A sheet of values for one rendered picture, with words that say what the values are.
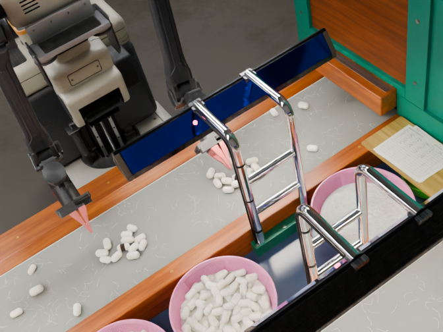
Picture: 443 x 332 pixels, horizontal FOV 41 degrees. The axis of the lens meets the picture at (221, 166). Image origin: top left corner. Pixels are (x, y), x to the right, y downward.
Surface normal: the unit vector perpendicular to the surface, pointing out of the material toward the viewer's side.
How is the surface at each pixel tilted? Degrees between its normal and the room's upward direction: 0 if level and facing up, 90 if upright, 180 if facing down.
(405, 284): 0
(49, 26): 90
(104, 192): 0
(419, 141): 0
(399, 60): 90
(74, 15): 90
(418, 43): 90
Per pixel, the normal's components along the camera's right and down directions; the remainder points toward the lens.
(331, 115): -0.20, -0.66
